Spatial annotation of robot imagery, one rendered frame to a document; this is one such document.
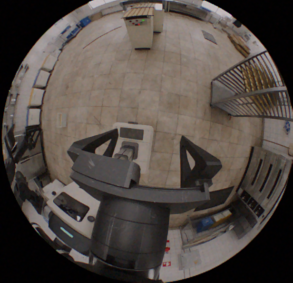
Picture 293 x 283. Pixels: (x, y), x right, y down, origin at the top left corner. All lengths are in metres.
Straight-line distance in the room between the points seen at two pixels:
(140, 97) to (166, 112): 0.44
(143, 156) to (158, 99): 0.82
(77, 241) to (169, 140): 1.49
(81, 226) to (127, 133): 1.10
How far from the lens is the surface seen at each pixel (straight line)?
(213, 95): 1.67
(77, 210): 0.35
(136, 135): 1.18
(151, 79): 1.57
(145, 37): 1.72
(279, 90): 0.97
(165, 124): 1.43
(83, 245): 0.39
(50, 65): 4.16
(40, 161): 3.75
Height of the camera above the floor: 1.42
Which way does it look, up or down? 82 degrees down
